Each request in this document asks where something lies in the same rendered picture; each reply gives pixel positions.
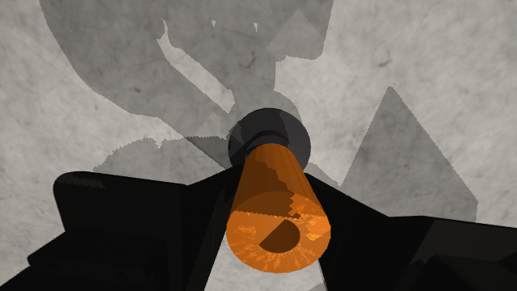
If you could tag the orange knob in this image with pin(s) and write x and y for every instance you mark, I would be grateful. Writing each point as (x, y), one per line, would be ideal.
(276, 223)

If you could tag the dark stepped round pedestal with shaft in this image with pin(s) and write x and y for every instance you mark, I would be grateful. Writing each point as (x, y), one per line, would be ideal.
(265, 126)

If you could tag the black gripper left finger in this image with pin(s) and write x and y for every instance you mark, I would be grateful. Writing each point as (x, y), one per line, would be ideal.
(192, 219)

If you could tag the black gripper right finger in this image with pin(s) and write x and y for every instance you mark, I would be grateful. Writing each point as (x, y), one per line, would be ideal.
(369, 251)

